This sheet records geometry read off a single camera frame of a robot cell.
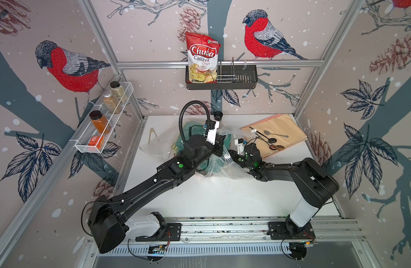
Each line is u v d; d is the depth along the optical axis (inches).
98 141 25.2
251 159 28.7
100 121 26.0
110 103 29.4
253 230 29.9
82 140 25.9
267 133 43.2
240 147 33.4
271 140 42.1
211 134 23.3
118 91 31.5
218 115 42.0
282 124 45.4
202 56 30.7
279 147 39.6
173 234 28.8
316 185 18.6
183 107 18.4
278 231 28.7
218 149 24.2
